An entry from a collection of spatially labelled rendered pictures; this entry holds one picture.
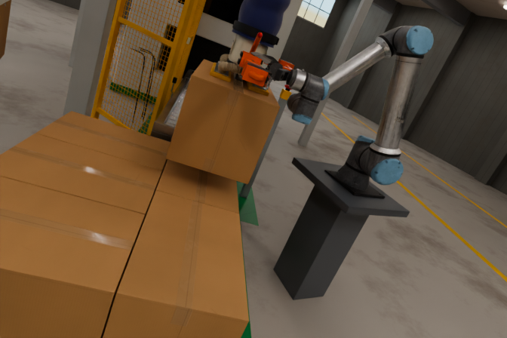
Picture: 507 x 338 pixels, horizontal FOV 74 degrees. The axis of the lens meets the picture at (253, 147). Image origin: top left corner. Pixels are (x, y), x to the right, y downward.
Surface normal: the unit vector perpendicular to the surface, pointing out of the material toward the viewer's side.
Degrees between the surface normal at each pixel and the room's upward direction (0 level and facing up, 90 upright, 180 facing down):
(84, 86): 90
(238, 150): 91
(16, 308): 90
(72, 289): 90
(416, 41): 81
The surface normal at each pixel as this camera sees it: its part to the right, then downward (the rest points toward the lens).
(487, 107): -0.83, -0.15
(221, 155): 0.05, 0.36
